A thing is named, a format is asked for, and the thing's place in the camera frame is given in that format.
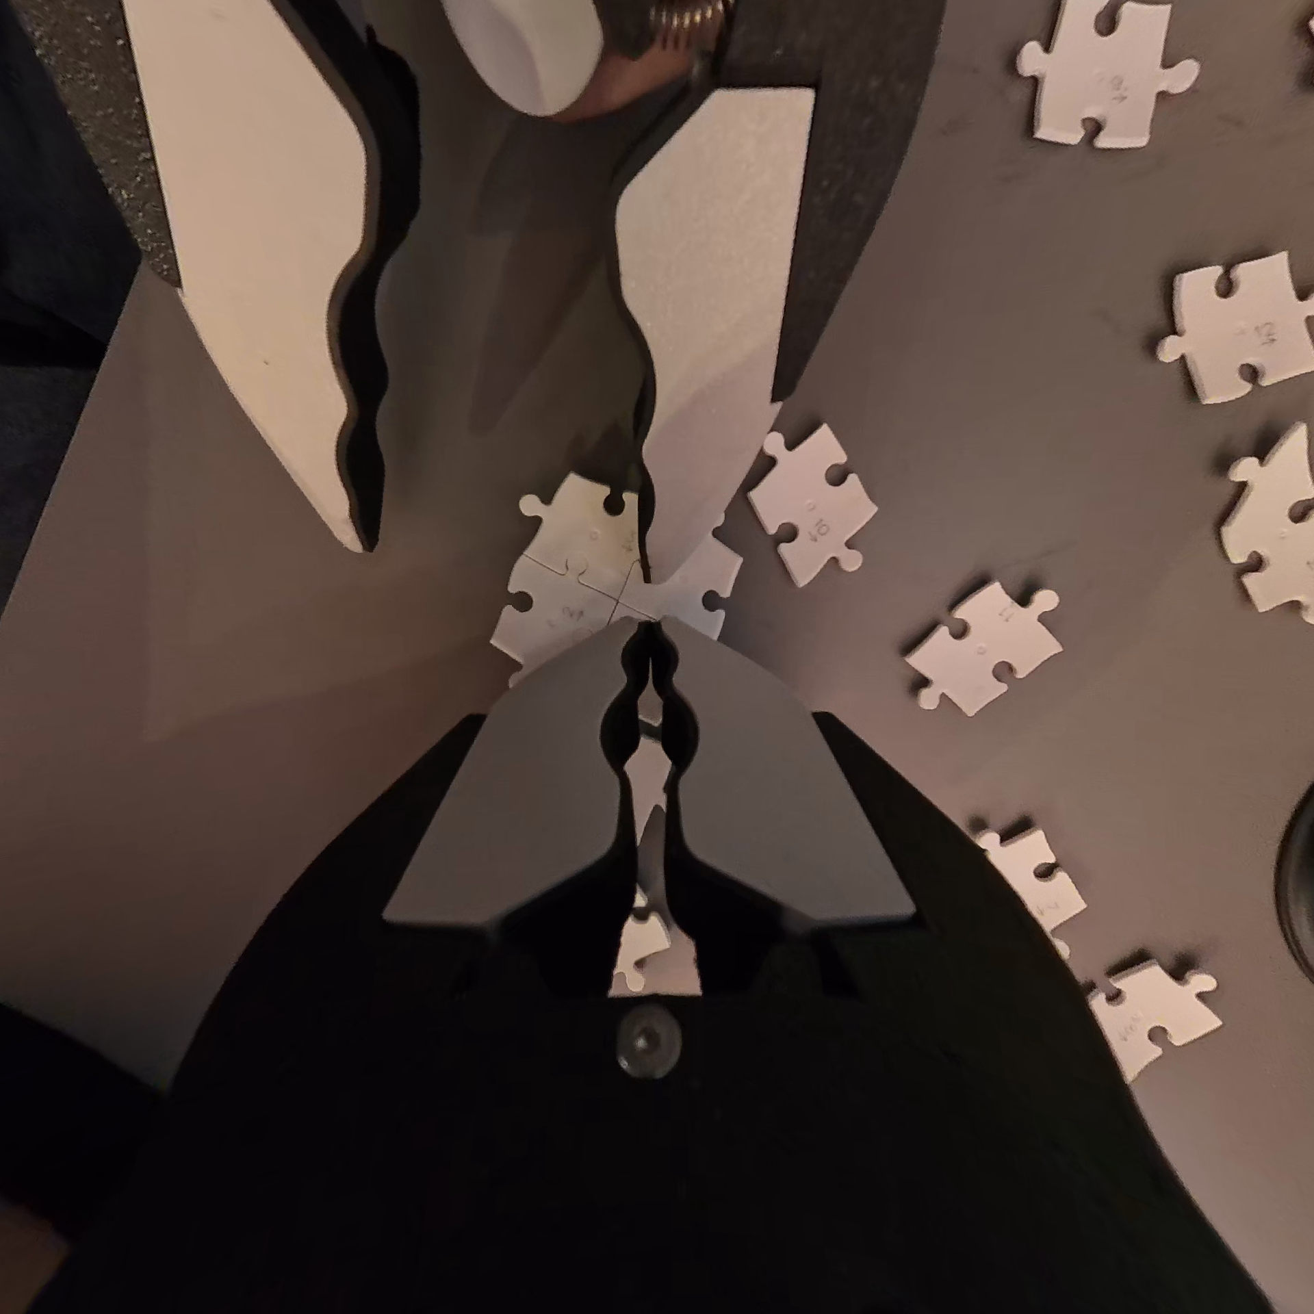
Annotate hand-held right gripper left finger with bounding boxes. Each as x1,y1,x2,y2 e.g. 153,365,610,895
380,621,646,936

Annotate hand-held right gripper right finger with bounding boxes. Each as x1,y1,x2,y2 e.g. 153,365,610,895
650,614,916,937

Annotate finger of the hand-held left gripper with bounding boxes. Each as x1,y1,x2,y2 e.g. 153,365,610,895
613,86,816,598
120,0,424,556

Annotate white curved jigsaw piece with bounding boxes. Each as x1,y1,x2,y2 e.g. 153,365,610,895
491,559,630,687
517,473,647,588
646,529,744,645

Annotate scatter of white puzzle pieces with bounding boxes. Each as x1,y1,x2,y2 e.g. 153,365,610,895
613,0,1314,1086

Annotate black round puzzle stand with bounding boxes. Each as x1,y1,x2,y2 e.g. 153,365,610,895
1273,786,1314,976

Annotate person's dark trousers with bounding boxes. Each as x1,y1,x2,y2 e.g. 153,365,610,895
0,0,139,618

